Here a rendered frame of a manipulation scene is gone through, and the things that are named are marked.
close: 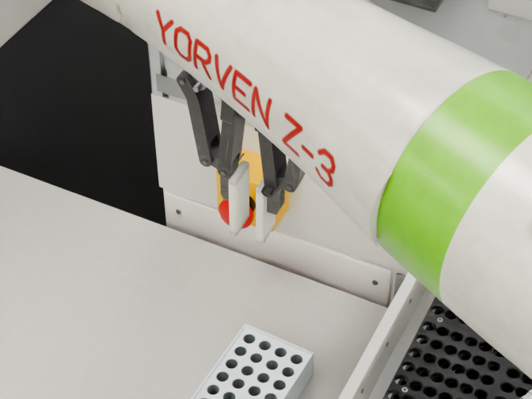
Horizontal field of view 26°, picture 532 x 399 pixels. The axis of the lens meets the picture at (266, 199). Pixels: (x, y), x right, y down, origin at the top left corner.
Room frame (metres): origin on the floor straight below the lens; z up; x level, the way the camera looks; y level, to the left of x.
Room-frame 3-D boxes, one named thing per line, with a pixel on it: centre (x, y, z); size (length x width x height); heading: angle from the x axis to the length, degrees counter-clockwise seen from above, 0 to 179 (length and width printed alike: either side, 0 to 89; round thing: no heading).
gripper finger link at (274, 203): (0.74, -0.02, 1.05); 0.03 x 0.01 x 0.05; 66
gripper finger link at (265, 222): (0.75, 0.00, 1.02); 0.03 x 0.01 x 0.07; 156
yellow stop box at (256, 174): (0.92, 0.02, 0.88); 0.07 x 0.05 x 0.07; 64
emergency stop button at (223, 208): (0.89, 0.03, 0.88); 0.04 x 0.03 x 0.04; 64
